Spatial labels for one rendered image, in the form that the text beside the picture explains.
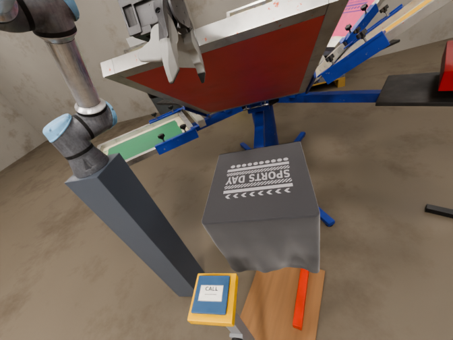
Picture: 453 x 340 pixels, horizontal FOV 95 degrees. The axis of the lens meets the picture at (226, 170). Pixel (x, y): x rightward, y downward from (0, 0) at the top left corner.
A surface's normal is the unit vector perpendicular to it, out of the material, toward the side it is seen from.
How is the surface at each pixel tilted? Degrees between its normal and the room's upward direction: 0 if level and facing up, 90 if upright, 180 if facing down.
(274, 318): 0
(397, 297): 0
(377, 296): 0
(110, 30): 90
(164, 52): 60
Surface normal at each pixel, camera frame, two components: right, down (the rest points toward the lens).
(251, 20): -0.25, 0.13
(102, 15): -0.11, 0.63
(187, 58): -0.11, 0.82
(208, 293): -0.28, -0.76
